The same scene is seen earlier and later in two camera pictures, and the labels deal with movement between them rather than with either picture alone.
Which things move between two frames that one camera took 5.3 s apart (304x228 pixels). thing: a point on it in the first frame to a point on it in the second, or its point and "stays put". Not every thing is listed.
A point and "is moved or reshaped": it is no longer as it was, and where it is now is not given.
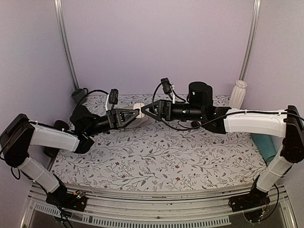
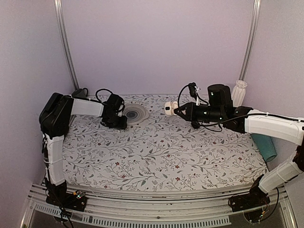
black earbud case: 194,123 stays put
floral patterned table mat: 149,156 stays put
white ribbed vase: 237,94 stays put
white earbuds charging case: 138,105 is moved or reshaped
